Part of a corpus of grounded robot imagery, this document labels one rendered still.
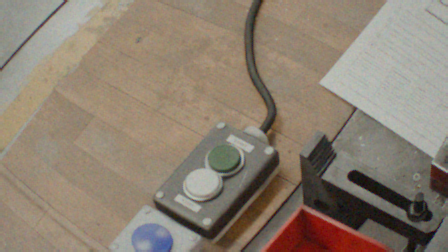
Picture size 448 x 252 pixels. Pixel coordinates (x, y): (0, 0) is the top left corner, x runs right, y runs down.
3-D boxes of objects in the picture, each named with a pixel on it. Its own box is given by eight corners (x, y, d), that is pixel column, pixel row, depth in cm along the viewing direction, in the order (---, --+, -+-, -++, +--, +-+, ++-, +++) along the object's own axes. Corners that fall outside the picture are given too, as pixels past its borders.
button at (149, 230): (127, 251, 101) (122, 241, 99) (150, 225, 103) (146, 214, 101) (159, 271, 99) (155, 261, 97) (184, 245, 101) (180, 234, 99)
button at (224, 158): (204, 173, 106) (200, 160, 104) (223, 151, 107) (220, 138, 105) (229, 187, 104) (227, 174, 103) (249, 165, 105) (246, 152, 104)
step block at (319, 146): (303, 208, 104) (298, 153, 97) (321, 186, 105) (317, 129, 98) (353, 233, 101) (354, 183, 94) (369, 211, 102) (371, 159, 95)
